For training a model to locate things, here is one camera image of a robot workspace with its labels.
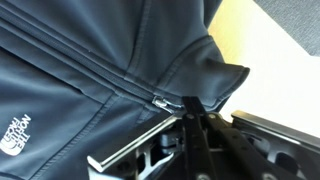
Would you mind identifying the black zip jersey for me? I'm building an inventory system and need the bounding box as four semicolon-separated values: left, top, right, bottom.
0;0;249;180

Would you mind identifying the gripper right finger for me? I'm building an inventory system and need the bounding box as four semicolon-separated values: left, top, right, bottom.
231;110;320;153

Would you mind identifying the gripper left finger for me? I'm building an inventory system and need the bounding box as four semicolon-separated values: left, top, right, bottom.
87;111;184;173

